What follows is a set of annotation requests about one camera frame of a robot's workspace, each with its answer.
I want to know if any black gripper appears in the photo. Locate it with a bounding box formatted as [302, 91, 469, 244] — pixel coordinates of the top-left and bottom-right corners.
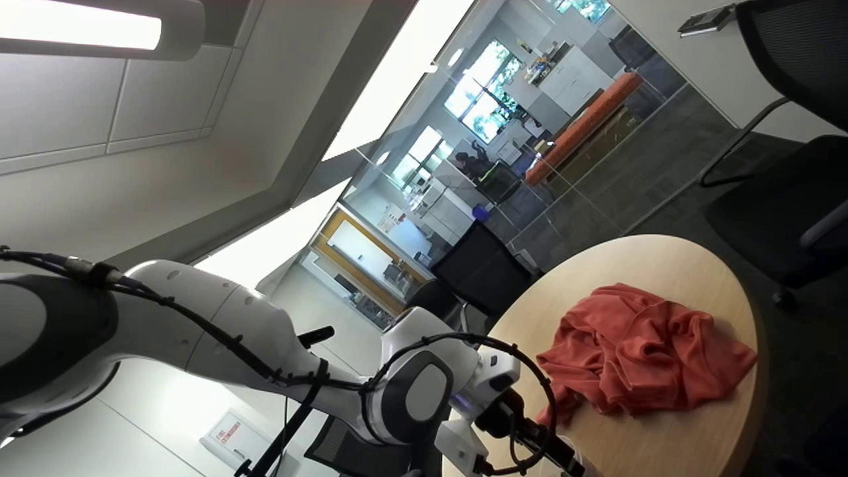
[480, 392, 592, 477]

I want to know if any orange crumpled cloth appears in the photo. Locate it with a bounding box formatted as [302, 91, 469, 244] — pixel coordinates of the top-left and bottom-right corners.
[534, 281, 761, 433]

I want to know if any black cabinet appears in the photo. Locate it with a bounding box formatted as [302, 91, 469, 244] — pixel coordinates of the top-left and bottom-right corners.
[428, 220, 538, 325]

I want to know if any yellow framed door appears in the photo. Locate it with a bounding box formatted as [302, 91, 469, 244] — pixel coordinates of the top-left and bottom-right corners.
[310, 205, 436, 325]

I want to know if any black tripod rod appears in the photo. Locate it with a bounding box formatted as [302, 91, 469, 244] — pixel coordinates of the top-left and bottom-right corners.
[232, 325, 338, 477]

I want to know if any orange counter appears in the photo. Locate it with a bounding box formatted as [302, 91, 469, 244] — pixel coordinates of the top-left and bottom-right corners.
[522, 70, 643, 191]

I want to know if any black mesh office chair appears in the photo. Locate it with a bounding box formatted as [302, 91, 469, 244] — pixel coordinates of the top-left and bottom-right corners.
[700, 0, 848, 309]

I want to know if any white paper sign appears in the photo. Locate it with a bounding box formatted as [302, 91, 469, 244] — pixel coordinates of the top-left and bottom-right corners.
[198, 408, 271, 470]

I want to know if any grey whiteboard marker tray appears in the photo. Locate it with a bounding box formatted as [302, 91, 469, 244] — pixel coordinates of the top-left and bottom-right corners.
[676, 4, 736, 41]

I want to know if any long ceiling light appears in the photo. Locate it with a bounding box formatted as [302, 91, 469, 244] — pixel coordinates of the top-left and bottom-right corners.
[0, 0, 206, 64]

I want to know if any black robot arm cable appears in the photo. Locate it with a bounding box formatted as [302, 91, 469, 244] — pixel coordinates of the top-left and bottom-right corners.
[0, 248, 563, 474]

